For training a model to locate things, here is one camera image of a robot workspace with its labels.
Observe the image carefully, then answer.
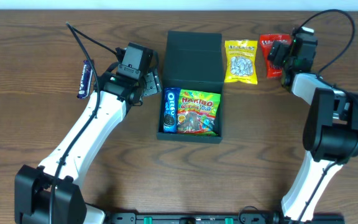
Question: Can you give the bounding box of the blue Oreo cookie pack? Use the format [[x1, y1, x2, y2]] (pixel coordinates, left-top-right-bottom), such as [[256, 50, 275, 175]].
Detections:
[[163, 88, 181, 133]]

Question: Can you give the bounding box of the red Hacks candy bag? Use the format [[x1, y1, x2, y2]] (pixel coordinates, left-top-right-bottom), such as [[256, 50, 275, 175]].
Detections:
[[259, 34, 291, 78]]

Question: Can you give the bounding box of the Haribo gummy bag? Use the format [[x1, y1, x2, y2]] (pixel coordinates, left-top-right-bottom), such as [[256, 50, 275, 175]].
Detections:
[[177, 89, 221, 136]]

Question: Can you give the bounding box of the purple Dairy Milk chocolate bar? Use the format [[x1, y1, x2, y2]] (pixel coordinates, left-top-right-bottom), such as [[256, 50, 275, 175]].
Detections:
[[76, 59, 94, 100]]

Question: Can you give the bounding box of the yellow Hacks candy bag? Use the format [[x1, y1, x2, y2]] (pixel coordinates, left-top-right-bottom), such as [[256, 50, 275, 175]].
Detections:
[[224, 39, 258, 85]]

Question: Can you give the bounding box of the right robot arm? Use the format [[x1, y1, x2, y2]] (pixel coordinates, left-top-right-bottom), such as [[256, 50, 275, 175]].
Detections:
[[267, 29, 358, 223]]

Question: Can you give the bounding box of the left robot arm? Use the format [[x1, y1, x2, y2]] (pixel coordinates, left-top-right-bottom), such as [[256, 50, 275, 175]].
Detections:
[[14, 43, 161, 223]]

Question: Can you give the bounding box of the dark green open box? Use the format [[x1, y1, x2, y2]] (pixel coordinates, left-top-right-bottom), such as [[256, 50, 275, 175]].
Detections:
[[157, 30, 224, 144]]

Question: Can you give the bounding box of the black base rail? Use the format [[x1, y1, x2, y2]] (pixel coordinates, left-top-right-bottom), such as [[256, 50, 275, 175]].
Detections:
[[104, 212, 345, 224]]

